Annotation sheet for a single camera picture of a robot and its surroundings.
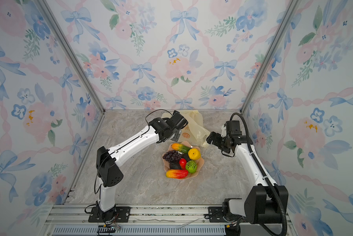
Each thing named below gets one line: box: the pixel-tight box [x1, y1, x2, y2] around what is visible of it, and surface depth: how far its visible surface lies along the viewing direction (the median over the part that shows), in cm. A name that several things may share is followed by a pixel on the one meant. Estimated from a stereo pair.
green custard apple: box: [185, 159, 198, 174], surface depth 83 cm
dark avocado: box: [169, 160, 181, 170], surface depth 87 cm
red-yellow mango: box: [165, 169, 189, 179], surface depth 81 cm
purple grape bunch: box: [162, 150, 182, 163], surface depth 86 cm
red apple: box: [178, 157, 187, 170], surface depth 87 cm
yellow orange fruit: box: [187, 147, 202, 161], surface depth 88 cm
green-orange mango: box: [171, 143, 192, 154], surface depth 92 cm
